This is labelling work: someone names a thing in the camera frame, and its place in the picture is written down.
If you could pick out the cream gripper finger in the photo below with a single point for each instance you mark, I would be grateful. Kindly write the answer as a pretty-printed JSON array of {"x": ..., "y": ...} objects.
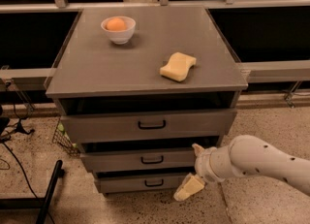
[
  {"x": 197, "y": 149},
  {"x": 191, "y": 185}
]

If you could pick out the wire mesh basket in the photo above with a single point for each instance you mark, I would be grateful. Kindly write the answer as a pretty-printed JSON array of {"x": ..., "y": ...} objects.
[{"x": 61, "y": 138}]

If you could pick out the grey drawer cabinet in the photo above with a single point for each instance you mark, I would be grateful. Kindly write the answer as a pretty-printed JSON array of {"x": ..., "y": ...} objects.
[{"x": 97, "y": 76}]

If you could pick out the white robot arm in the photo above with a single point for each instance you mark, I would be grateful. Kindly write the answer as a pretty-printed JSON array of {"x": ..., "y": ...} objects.
[{"x": 245, "y": 156}]

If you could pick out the grey drawer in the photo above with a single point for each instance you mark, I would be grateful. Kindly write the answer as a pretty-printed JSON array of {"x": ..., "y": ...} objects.
[
  {"x": 133, "y": 126},
  {"x": 139, "y": 183},
  {"x": 145, "y": 159}
]

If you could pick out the metal window railing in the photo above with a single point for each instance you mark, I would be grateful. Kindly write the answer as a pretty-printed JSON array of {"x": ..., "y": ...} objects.
[{"x": 269, "y": 38}]

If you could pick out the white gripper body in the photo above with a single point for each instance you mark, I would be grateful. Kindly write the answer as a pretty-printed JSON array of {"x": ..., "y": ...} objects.
[{"x": 202, "y": 164}]

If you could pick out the black stand leg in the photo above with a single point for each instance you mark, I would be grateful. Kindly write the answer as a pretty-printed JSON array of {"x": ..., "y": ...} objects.
[{"x": 41, "y": 203}]

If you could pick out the yellow sponge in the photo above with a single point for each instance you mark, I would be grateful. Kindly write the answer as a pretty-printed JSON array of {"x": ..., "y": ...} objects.
[{"x": 178, "y": 66}]

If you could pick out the white ceramic bowl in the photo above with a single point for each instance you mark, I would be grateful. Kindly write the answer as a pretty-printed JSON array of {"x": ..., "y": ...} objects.
[{"x": 120, "y": 37}]

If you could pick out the orange fruit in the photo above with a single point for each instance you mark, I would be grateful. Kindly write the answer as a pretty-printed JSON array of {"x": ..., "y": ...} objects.
[{"x": 116, "y": 24}]

